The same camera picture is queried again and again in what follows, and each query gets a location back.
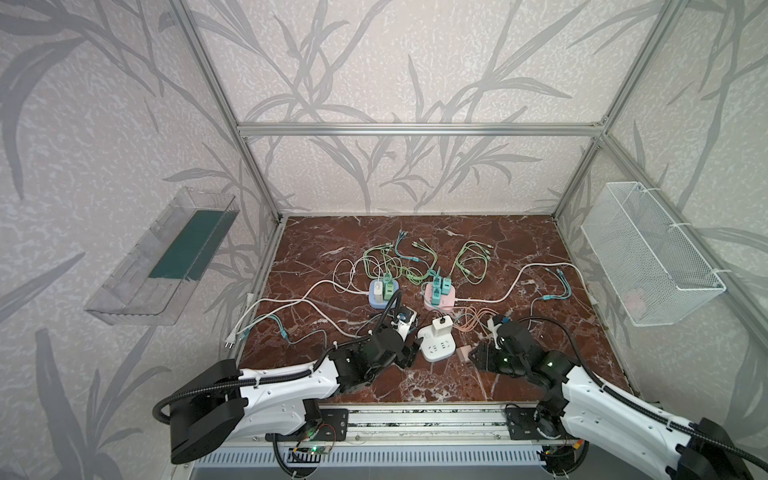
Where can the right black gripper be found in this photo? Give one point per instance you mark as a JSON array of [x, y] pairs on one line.
[[488, 348]]

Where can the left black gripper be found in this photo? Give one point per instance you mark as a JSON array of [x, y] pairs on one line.
[[405, 346]]

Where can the white charger plug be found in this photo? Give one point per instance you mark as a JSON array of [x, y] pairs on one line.
[[442, 326]]

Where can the white power strip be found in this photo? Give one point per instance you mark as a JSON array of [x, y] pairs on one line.
[[436, 345]]

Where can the green charger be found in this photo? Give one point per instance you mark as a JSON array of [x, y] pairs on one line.
[[388, 287]]

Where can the pink charger plug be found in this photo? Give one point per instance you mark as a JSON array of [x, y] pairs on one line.
[[464, 353]]

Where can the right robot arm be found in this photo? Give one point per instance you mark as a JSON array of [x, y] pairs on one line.
[[709, 452]]

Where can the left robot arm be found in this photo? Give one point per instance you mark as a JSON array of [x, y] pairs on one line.
[[227, 402]]

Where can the blue power strip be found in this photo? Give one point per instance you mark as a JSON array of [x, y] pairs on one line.
[[380, 292]]

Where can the pink power strip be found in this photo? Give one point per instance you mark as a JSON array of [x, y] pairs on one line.
[[446, 305]]

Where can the clear plastic tray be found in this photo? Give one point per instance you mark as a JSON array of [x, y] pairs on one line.
[[154, 282]]

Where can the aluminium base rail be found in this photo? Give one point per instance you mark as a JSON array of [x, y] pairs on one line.
[[486, 423]]

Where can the white wire basket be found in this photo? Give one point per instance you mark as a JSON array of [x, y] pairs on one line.
[[657, 273]]

